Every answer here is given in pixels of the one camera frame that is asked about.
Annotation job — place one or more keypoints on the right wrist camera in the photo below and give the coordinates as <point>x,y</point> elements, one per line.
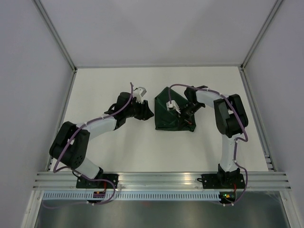
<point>172,105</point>

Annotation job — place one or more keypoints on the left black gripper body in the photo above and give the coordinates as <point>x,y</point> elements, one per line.
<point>136,110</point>

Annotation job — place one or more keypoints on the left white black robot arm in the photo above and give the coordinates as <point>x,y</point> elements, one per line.
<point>71,142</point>

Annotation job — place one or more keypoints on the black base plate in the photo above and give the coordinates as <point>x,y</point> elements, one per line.
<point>105,180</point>
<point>213,181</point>

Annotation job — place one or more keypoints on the right aluminium frame post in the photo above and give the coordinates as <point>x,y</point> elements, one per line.
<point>263,30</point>

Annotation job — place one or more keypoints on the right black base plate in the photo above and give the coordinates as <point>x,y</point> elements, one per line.
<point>213,181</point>

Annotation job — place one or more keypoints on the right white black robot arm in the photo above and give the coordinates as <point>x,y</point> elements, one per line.
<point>231,121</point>

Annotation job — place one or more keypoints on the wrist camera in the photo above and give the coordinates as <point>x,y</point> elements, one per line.
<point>138,94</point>
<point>172,105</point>

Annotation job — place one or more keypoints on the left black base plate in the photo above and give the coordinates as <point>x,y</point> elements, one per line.
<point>105,180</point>

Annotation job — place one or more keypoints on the dark green cloth napkin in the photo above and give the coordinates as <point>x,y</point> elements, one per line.
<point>170,120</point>

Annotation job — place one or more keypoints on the white slotted cable duct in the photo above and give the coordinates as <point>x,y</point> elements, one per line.
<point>134,195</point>

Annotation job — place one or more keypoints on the aluminium frame post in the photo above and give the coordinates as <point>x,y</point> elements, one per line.
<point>54,33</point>
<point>263,30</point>

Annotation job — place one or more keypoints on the aluminium rail beam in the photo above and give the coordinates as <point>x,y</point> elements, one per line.
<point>170,181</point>

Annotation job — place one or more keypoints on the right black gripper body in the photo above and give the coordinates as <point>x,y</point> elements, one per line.
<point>190,109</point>

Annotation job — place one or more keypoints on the left aluminium frame post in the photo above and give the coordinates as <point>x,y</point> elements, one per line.
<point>54,33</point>

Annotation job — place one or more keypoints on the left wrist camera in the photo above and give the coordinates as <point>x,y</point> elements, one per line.
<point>138,94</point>

